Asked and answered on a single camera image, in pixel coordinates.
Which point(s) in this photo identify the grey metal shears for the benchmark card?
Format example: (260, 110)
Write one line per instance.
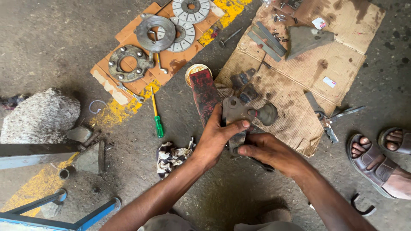
(324, 120)

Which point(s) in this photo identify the black curved metal hook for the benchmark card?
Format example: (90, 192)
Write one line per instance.
(355, 205)

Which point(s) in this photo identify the black metal tool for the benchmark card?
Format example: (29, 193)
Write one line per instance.
(265, 166)

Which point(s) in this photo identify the small grey stone block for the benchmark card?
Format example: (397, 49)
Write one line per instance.
(78, 134)

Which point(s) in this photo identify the triangular grey metal plate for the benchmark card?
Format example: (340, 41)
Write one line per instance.
(305, 40)

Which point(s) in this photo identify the large speckled grey rock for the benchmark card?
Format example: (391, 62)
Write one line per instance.
(38, 117)

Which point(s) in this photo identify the long metal valve stem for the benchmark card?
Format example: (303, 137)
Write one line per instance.
(229, 38)

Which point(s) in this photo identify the person's left hand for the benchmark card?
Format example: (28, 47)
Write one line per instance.
(210, 141)

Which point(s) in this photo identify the white paper scrap red print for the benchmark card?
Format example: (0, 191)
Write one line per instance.
(318, 23)

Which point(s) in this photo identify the worn red block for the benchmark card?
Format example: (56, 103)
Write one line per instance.
(204, 93)

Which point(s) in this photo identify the grey metal bracket with knob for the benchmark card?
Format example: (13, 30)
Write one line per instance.
(236, 110)

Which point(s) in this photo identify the white grease tub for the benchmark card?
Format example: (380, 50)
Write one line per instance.
(194, 69)

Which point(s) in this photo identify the grey steel beam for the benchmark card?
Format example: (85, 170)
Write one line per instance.
(32, 154)

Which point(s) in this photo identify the small red object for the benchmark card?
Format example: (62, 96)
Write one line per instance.
(215, 32)

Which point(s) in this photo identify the silver bent hook tool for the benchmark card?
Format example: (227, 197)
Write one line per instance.
(160, 64)

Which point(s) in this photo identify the scatter of small dark bolts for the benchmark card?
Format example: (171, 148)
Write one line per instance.
(280, 18)

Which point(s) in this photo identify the blue metal frame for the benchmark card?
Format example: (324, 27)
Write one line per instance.
(93, 215)

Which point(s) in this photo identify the person's grey trousers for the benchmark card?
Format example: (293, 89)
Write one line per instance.
(273, 224)

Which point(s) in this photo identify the grey stone wedge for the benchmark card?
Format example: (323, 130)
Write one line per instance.
(90, 158)

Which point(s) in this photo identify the person's right hand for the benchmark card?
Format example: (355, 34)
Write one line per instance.
(277, 154)

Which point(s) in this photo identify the metal part with bolts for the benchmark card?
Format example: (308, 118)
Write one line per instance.
(290, 3)

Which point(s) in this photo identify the flat grey metal bar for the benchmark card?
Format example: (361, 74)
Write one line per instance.
(263, 46)
(261, 37)
(273, 38)

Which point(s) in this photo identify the large brown cardboard sheet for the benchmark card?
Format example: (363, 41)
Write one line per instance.
(298, 83)

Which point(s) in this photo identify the short metal pipe piece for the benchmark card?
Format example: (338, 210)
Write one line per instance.
(65, 173)

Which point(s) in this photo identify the grey segmented clutch disc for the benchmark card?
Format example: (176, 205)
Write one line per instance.
(191, 11)
(184, 38)

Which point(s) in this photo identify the silver open-end spanner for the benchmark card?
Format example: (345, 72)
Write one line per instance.
(130, 93)

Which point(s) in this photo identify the orange cardboard sheet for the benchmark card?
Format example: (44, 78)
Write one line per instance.
(175, 62)

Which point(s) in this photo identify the black white patterned cloth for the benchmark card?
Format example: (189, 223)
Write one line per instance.
(170, 157)

